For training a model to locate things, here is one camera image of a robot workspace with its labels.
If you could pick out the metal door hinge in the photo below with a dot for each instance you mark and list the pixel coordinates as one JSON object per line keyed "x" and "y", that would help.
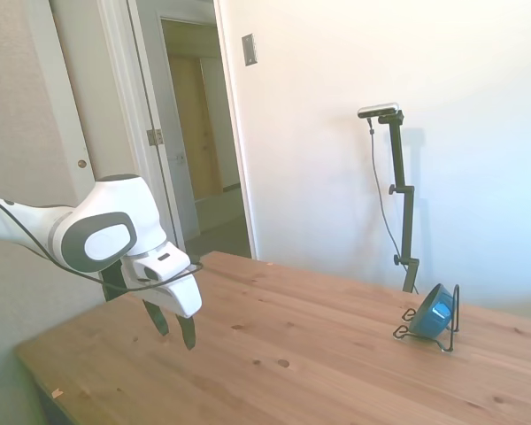
{"x": 155, "y": 136}

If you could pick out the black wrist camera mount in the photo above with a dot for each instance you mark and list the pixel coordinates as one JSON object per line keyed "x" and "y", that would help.
{"x": 113, "y": 279}

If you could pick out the round door knob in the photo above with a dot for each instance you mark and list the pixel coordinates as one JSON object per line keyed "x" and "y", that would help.
{"x": 83, "y": 163}

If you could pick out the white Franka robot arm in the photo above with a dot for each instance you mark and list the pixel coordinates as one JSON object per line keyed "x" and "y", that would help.
{"x": 115, "y": 199}

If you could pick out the grey exterior camera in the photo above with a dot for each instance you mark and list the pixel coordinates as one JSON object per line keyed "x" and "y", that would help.
{"x": 379, "y": 110}

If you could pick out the black camera stand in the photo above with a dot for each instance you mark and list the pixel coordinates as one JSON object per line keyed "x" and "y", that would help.
{"x": 408, "y": 221}

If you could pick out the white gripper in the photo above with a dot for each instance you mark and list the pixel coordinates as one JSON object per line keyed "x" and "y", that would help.
{"x": 177, "y": 288}

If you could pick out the grey wall switch plate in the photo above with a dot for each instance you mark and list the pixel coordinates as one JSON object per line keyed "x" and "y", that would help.
{"x": 249, "y": 50}

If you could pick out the wooden hallway door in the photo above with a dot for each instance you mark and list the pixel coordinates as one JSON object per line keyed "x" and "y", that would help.
{"x": 190, "y": 133}

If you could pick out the white panel door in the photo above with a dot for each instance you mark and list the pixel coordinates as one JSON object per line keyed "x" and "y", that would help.
{"x": 93, "y": 88}

